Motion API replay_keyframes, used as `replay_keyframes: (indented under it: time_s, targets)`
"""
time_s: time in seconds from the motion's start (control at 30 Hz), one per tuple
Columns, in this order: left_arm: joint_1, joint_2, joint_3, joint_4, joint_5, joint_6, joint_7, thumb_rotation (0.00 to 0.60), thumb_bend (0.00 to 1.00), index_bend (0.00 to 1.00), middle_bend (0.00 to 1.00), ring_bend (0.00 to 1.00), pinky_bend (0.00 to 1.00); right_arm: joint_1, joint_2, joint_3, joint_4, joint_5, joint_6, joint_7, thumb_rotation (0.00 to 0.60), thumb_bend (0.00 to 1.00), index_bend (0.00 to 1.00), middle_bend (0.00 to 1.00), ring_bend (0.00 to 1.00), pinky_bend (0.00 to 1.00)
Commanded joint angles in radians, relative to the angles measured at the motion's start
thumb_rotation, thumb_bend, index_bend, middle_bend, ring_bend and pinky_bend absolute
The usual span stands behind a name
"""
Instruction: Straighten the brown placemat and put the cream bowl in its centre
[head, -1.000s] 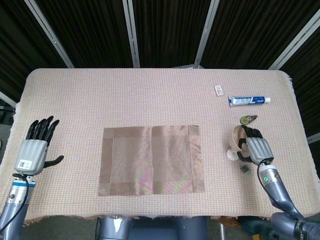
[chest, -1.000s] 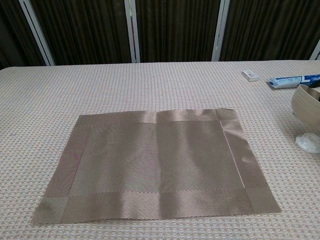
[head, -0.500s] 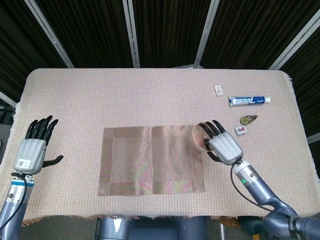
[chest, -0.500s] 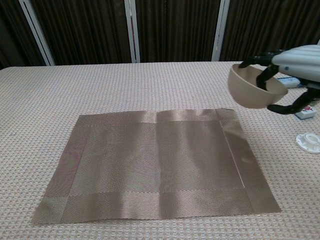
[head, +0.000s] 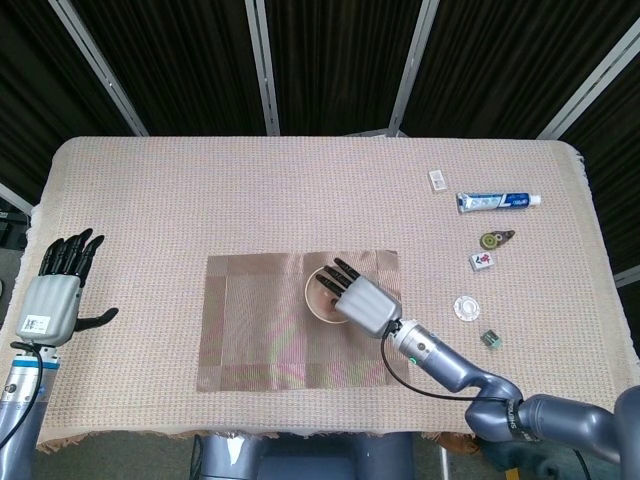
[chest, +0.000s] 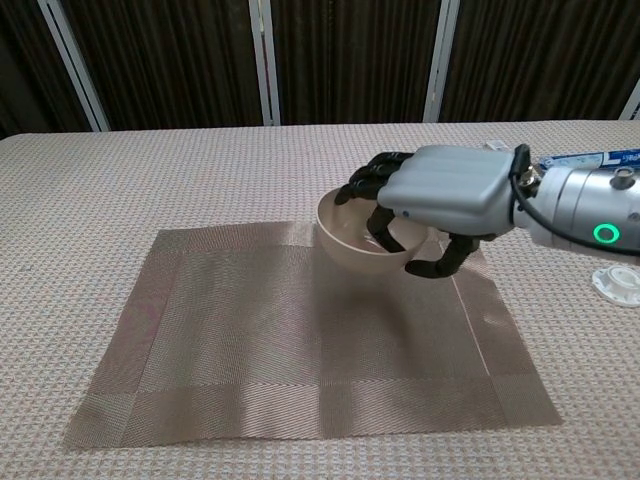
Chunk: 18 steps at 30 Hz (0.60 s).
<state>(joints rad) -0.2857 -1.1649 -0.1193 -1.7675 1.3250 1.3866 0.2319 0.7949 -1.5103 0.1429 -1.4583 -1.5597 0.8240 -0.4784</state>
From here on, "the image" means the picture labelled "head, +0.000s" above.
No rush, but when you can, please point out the black equipment box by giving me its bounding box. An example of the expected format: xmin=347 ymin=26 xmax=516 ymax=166
xmin=0 ymin=209 xmax=30 ymax=251

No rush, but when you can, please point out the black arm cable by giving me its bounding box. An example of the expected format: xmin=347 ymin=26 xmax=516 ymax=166
xmin=379 ymin=329 xmax=521 ymax=404
xmin=0 ymin=342 xmax=46 ymax=449

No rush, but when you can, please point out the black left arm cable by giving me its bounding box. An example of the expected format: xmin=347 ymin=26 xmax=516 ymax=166
xmin=0 ymin=342 xmax=46 ymax=449

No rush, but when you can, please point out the pink woven tablecloth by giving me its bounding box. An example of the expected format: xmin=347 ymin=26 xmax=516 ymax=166
xmin=0 ymin=134 xmax=640 ymax=451

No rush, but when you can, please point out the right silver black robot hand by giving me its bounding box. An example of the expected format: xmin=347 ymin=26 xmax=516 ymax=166
xmin=313 ymin=257 xmax=404 ymax=340

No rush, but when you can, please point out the white round cap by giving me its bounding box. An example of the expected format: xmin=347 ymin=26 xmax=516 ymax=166
xmin=452 ymin=294 xmax=481 ymax=322

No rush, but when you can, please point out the brown woven placemat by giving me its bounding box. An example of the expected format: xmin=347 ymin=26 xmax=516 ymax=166
xmin=198 ymin=248 xmax=412 ymax=391

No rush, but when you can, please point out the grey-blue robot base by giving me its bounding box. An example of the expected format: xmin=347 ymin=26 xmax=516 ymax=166
xmin=192 ymin=432 xmax=416 ymax=480

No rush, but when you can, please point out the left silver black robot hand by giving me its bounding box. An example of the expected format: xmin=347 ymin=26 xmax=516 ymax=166
xmin=13 ymin=227 xmax=120 ymax=347

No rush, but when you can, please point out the beige bowl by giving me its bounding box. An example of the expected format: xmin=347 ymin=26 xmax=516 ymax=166
xmin=304 ymin=264 xmax=351 ymax=325

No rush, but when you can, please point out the blue white toothpaste tube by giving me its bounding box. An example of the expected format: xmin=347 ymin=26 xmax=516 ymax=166
xmin=454 ymin=191 xmax=543 ymax=215

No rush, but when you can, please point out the dark pleated screen panel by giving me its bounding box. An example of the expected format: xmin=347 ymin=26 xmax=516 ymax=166
xmin=69 ymin=0 xmax=267 ymax=137
xmin=0 ymin=0 xmax=142 ymax=201
xmin=559 ymin=49 xmax=640 ymax=281
xmin=263 ymin=0 xmax=427 ymax=136
xmin=399 ymin=0 xmax=640 ymax=139

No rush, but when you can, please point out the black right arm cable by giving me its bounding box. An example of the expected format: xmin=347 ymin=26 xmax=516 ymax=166
xmin=379 ymin=329 xmax=521 ymax=404

